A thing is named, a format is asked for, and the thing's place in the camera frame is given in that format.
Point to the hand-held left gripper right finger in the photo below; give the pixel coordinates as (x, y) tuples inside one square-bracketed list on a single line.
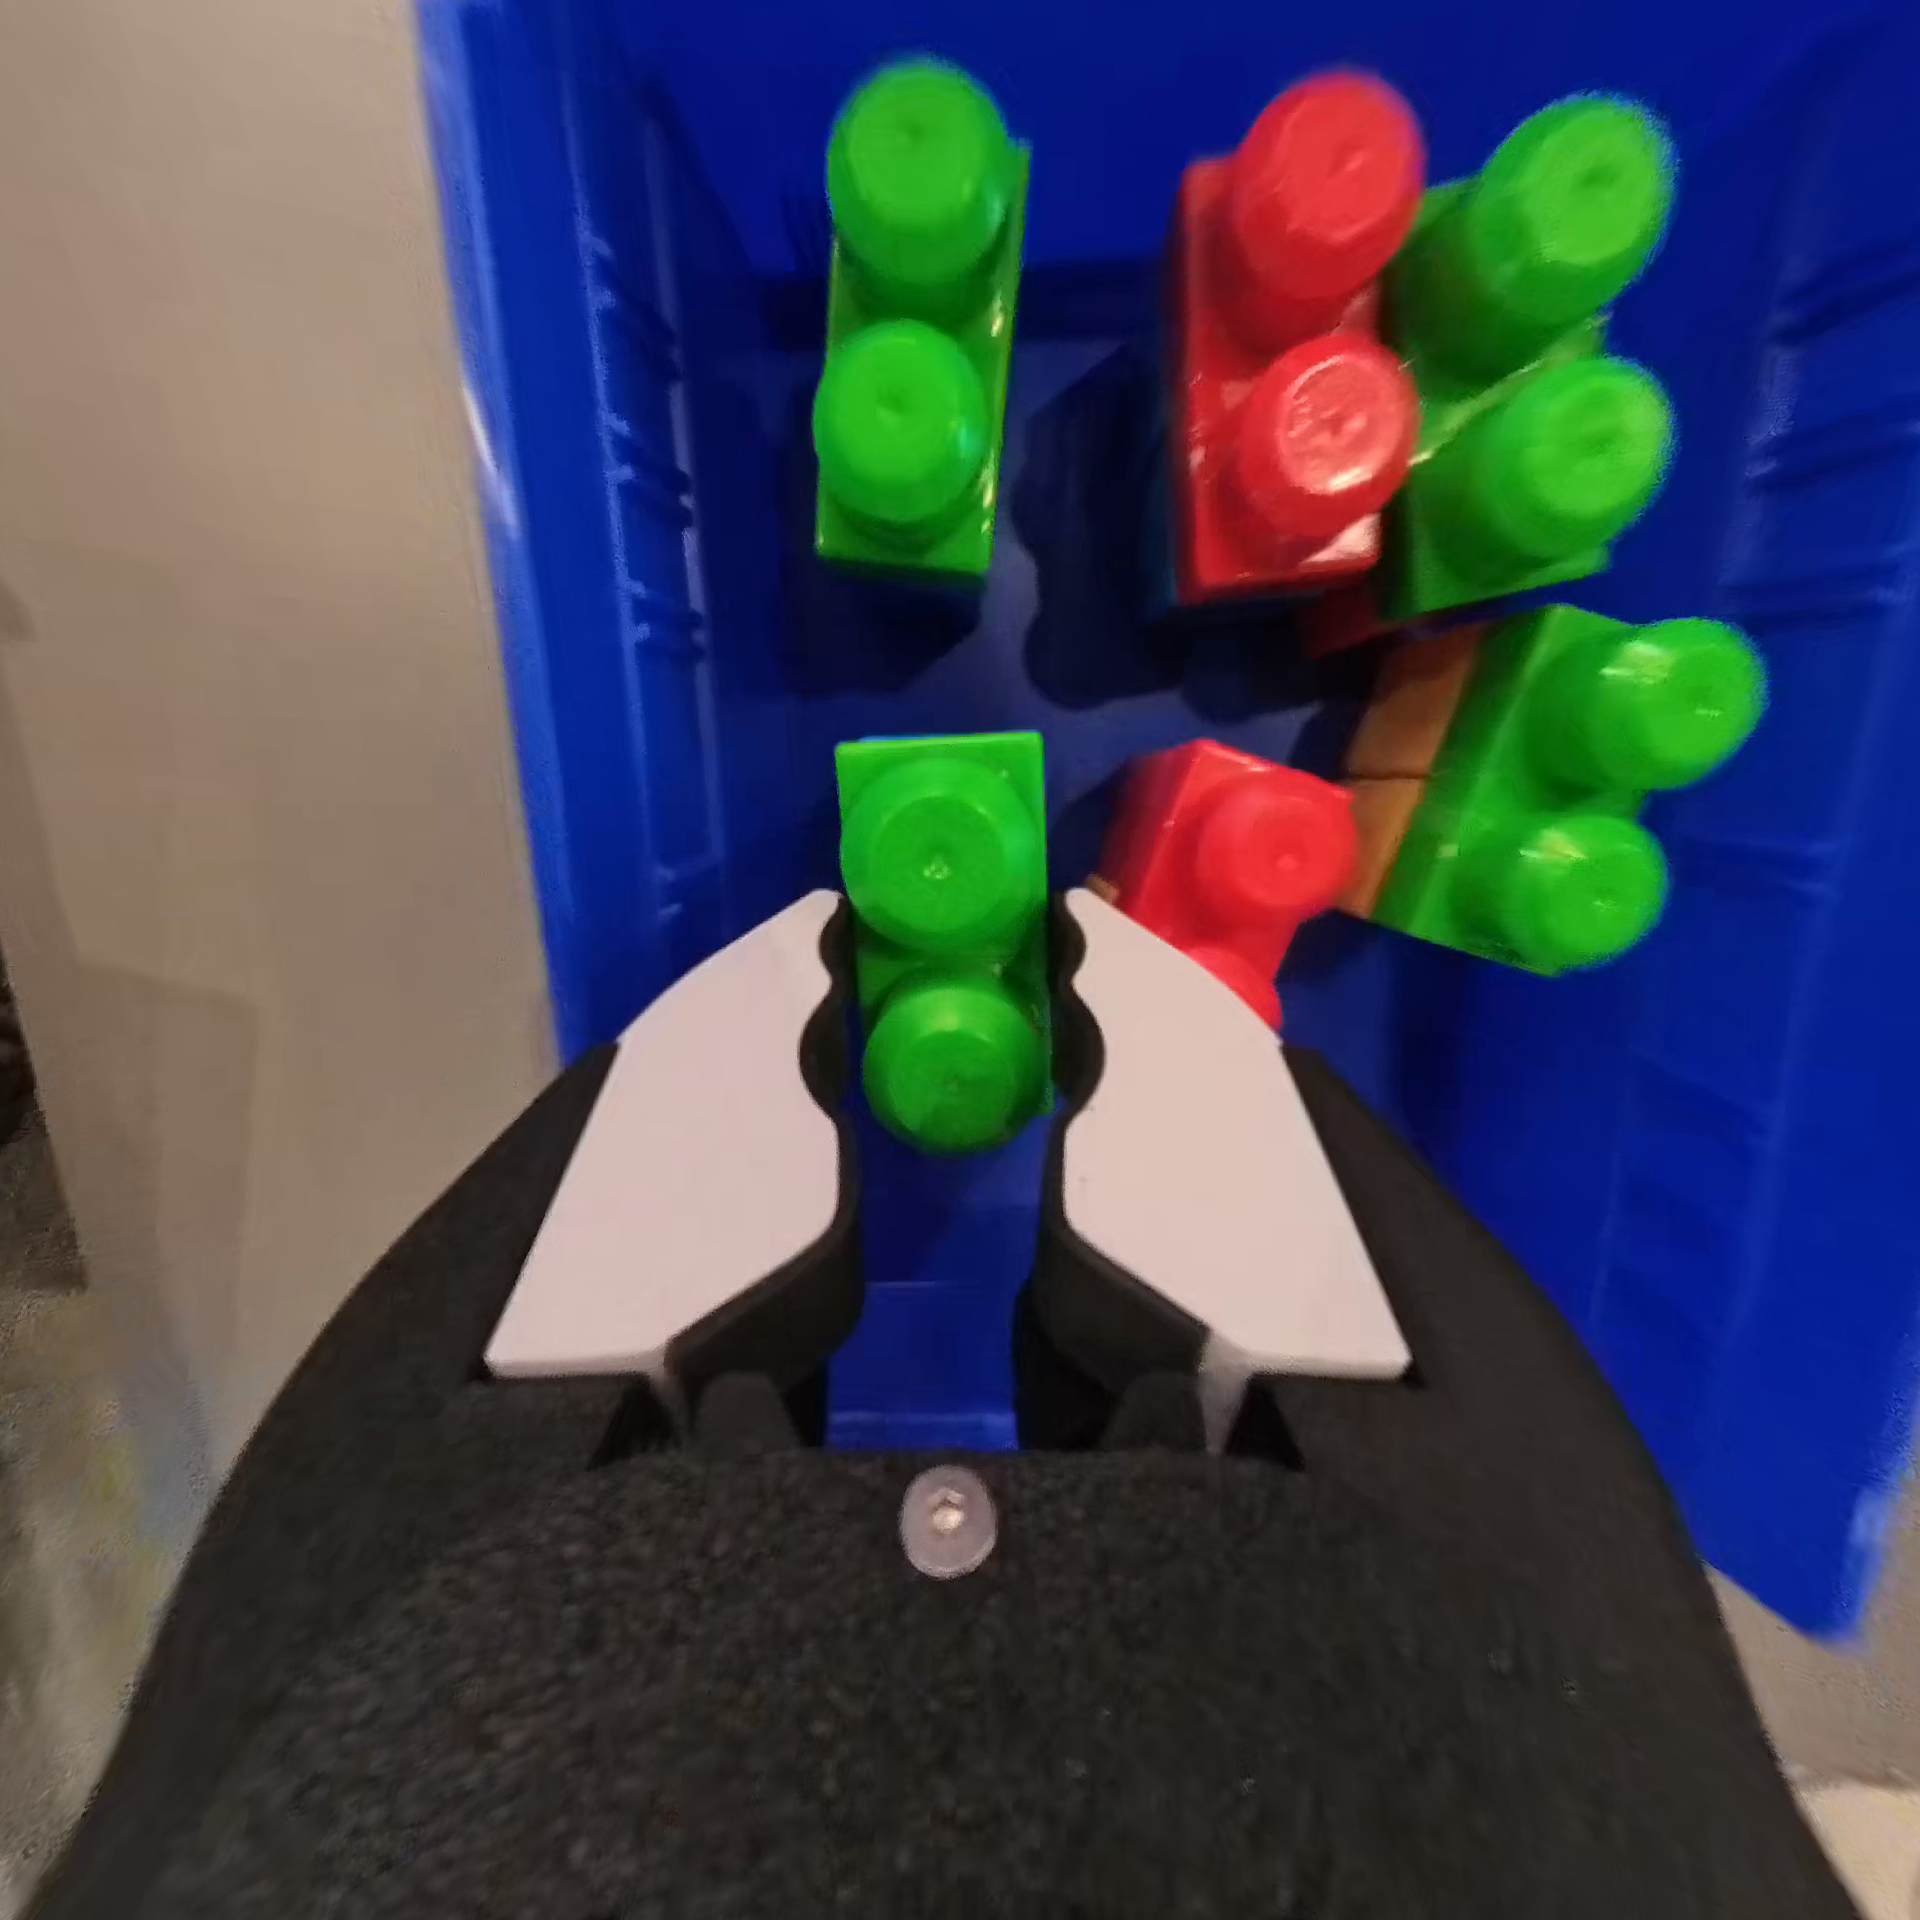
[(1229, 1199)]

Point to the blue plastic bin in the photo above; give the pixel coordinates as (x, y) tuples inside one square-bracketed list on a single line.
[(1649, 1199)]

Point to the pile of colourful blocks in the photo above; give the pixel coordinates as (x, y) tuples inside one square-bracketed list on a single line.
[(1500, 450)]

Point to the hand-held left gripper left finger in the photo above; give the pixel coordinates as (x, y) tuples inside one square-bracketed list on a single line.
[(676, 1199)]

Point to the green two-stud block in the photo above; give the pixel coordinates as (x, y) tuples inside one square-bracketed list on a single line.
[(939, 899)]

